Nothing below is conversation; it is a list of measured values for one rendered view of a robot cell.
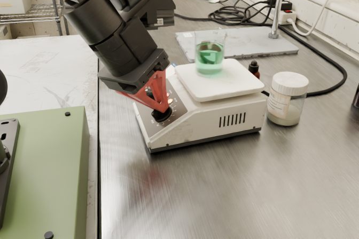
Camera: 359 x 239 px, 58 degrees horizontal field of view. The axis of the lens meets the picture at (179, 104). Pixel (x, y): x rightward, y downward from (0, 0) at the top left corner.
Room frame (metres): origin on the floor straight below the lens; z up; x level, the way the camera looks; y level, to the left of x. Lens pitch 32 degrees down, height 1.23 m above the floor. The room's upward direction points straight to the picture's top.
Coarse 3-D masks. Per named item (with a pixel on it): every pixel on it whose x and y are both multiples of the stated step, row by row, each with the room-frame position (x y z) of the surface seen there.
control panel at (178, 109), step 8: (168, 80) 0.51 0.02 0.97; (168, 88) 0.49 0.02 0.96; (168, 96) 0.46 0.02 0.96; (176, 96) 0.45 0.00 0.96; (136, 104) 0.48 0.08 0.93; (176, 104) 0.44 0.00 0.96; (144, 112) 0.45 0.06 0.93; (176, 112) 0.42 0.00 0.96; (184, 112) 0.41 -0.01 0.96; (144, 120) 0.43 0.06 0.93; (152, 120) 0.42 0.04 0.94; (168, 120) 0.41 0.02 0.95; (152, 128) 0.41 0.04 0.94; (160, 128) 0.40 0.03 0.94
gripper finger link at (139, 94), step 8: (152, 72) 0.40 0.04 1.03; (160, 72) 0.41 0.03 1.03; (104, 80) 0.41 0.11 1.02; (152, 80) 0.41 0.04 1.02; (160, 80) 0.42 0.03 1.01; (112, 88) 0.41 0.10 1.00; (120, 88) 0.39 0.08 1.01; (128, 88) 0.39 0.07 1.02; (136, 88) 0.38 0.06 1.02; (144, 88) 0.39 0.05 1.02; (160, 88) 0.42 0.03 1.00; (136, 96) 0.38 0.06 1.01; (144, 96) 0.39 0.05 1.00; (160, 96) 0.43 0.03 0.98; (152, 104) 0.40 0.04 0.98; (160, 104) 0.42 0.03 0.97; (168, 104) 0.43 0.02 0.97
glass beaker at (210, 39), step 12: (204, 24) 0.52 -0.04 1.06; (216, 24) 0.52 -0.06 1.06; (204, 36) 0.52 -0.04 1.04; (216, 36) 0.52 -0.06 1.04; (204, 48) 0.48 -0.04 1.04; (216, 48) 0.48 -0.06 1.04; (204, 60) 0.48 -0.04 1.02; (216, 60) 0.48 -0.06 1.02; (204, 72) 0.48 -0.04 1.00; (216, 72) 0.48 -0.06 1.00
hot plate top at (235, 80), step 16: (192, 64) 0.53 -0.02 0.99; (224, 64) 0.53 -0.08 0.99; (240, 64) 0.53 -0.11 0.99; (192, 80) 0.47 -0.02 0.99; (208, 80) 0.47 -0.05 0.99; (224, 80) 0.47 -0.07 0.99; (240, 80) 0.47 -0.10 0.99; (256, 80) 0.47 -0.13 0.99; (192, 96) 0.42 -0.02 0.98; (208, 96) 0.42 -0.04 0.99; (224, 96) 0.42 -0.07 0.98
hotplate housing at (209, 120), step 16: (176, 80) 0.50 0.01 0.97; (240, 96) 0.45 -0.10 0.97; (256, 96) 0.45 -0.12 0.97; (192, 112) 0.41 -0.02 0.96; (208, 112) 0.41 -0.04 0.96; (224, 112) 0.42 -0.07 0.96; (240, 112) 0.43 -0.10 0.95; (256, 112) 0.44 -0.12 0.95; (144, 128) 0.42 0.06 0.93; (176, 128) 0.39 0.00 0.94; (192, 128) 0.40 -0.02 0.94; (208, 128) 0.41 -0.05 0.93; (224, 128) 0.42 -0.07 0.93; (240, 128) 0.43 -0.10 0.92; (256, 128) 0.44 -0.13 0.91; (160, 144) 0.39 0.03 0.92; (176, 144) 0.40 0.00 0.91; (192, 144) 0.41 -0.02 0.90
